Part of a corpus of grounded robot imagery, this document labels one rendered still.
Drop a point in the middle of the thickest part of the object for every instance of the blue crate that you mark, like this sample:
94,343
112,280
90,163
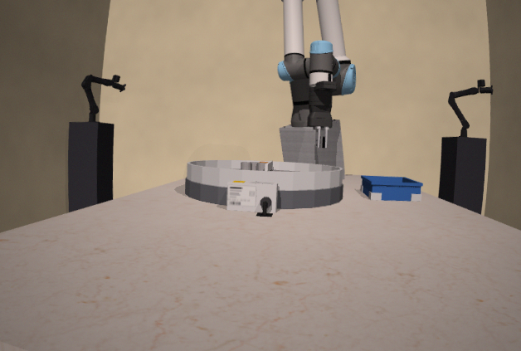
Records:
391,188

